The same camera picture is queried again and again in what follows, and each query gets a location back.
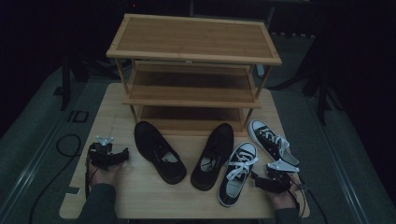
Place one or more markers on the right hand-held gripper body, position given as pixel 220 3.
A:
pixel 280 179

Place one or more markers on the person's right hand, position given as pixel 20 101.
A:
pixel 286 200

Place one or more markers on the black metal stand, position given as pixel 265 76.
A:
pixel 65 87
pixel 322 99

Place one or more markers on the black white sneaker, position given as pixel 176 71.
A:
pixel 269 144
pixel 249 149

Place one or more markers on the person's left hand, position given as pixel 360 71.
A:
pixel 104 177

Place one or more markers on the black floor socket plate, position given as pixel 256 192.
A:
pixel 78 116

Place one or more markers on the wooden shoe rack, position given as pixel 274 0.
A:
pixel 193 40

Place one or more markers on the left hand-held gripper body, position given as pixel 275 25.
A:
pixel 101 154

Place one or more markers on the black shoe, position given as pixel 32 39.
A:
pixel 149 140
pixel 222 140

